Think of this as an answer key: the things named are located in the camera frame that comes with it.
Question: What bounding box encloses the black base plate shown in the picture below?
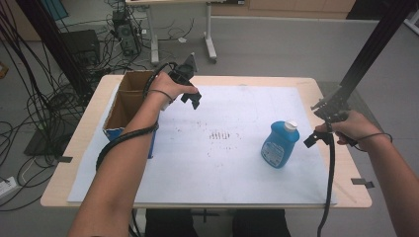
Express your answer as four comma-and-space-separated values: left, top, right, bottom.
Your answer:
24, 127, 77, 158

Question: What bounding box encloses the tangle of floor cables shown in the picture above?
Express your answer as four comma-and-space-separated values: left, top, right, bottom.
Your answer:
0, 0, 199, 211

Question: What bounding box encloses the gray floor mat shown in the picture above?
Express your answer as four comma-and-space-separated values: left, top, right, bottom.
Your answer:
317, 80, 377, 132

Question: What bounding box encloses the person's right hand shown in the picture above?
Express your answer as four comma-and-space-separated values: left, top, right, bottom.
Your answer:
315, 110, 379, 147

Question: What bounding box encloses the wooden cabinet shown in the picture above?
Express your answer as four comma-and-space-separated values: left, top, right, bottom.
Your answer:
210, 0, 358, 20

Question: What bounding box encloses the white power strip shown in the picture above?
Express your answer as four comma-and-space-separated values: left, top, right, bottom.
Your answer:
0, 176, 19, 199

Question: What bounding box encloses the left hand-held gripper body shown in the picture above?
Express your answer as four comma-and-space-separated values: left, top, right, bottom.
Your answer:
168, 52, 203, 102

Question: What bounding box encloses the thin wrist strap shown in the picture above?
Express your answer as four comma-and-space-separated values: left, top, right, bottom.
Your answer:
355, 131, 394, 153
145, 88, 175, 102

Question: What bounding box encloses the black equipment case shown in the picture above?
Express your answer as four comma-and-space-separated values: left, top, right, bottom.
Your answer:
60, 29, 102, 67

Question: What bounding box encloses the white desk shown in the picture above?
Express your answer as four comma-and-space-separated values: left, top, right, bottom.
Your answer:
125, 0, 219, 65

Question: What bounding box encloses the black metal stand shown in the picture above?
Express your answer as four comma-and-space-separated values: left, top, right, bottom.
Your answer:
329, 0, 419, 110
14, 0, 97, 107

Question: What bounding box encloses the black computer tower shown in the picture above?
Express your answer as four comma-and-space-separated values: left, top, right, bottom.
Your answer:
112, 9, 141, 57

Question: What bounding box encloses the white paper sheet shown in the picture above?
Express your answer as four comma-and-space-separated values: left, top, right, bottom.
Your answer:
67, 84, 338, 205

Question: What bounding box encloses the blue-sided cardboard box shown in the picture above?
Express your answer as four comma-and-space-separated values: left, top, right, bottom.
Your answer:
102, 69, 157, 160

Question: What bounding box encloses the blue bottle with white cap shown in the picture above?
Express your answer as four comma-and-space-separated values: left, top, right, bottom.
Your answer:
260, 119, 300, 170

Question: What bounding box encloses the person's left leg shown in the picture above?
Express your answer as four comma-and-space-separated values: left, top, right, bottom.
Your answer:
144, 208, 200, 237

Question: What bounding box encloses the teal panel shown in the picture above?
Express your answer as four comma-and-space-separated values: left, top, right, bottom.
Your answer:
41, 0, 70, 22

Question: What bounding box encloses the person's leg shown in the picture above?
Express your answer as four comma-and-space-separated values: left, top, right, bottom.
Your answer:
231, 208, 292, 237
144, 208, 200, 237

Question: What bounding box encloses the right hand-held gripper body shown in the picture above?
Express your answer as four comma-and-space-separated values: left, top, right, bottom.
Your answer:
310, 93, 360, 147

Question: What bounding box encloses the person's right leg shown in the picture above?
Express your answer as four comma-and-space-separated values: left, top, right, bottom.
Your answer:
231, 208, 292, 237

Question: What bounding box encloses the person's left hand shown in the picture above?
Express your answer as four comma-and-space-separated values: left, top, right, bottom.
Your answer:
148, 71, 199, 112

